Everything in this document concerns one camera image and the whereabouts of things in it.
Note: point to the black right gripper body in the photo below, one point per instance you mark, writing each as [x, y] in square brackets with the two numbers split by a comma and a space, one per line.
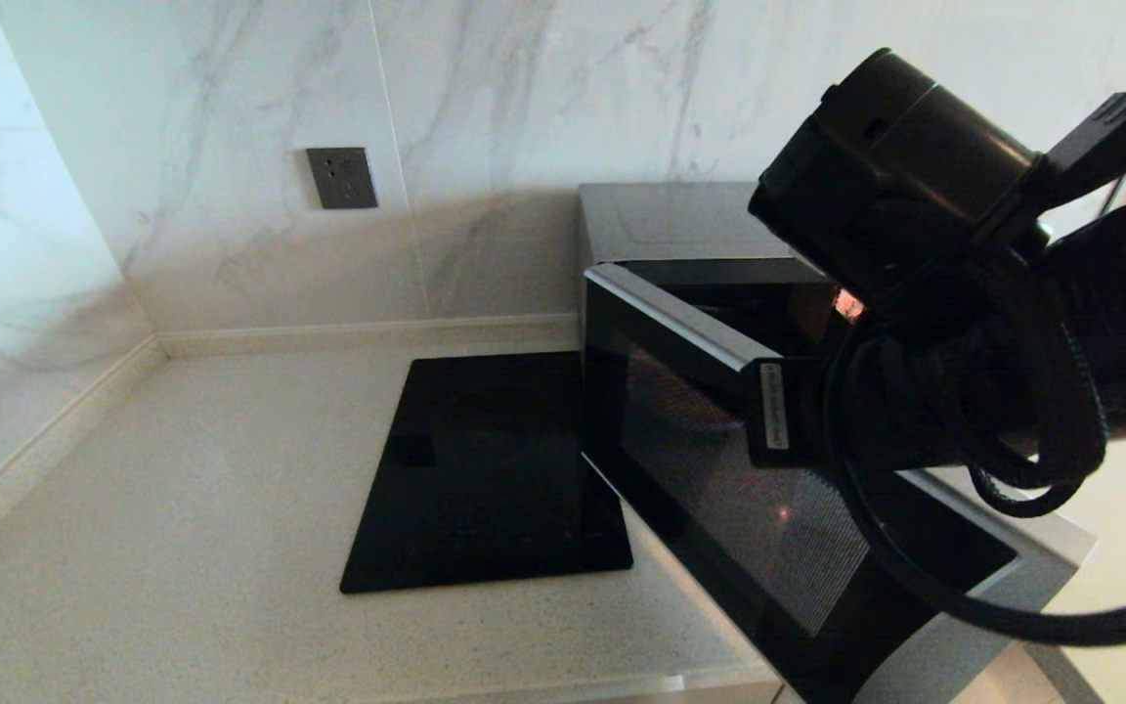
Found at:
[895, 411]

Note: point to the beige cabinet front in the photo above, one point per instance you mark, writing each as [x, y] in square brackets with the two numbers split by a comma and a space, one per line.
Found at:
[700, 698]

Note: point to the black glass induction cooktop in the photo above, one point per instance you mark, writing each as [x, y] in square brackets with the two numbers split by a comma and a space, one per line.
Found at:
[485, 469]

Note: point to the grey wall socket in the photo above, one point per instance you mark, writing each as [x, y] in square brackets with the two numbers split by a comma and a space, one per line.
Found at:
[341, 178]

